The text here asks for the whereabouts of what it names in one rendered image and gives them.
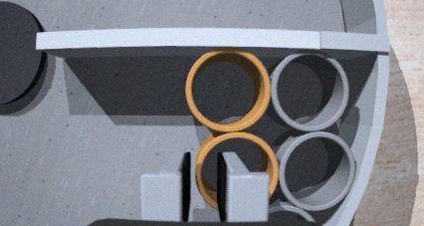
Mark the bronze bushing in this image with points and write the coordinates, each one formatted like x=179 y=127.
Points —
x=258 y=74
x=269 y=162

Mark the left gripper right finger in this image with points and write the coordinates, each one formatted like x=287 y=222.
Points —
x=242 y=196

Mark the grey metal bushing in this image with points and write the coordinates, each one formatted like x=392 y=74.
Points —
x=278 y=202
x=334 y=84
x=337 y=180

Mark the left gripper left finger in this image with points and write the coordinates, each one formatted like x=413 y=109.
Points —
x=161 y=191

